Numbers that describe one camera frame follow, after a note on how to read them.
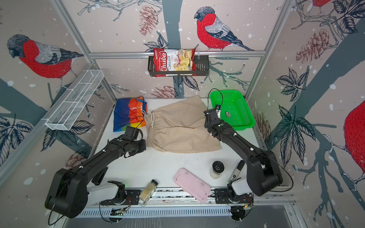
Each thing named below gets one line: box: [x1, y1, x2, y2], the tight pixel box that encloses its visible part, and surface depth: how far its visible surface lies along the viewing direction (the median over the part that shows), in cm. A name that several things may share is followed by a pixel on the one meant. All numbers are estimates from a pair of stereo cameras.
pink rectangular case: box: [173, 167, 212, 203], surface depth 77 cm
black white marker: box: [227, 160, 246, 182], surface depth 81 cm
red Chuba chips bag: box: [153, 47, 197, 78], surface depth 90 cm
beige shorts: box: [143, 95, 222, 154], surface depth 97 cm
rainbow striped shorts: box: [113, 95, 148, 133], surface depth 109 cm
